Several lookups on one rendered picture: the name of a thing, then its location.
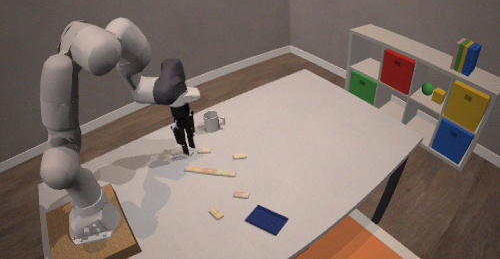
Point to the dark blue notebook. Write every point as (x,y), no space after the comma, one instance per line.
(267,220)

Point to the grey mug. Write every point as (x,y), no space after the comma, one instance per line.
(212,125)

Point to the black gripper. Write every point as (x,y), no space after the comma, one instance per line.
(184,122)

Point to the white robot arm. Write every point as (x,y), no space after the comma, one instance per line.
(96,51)

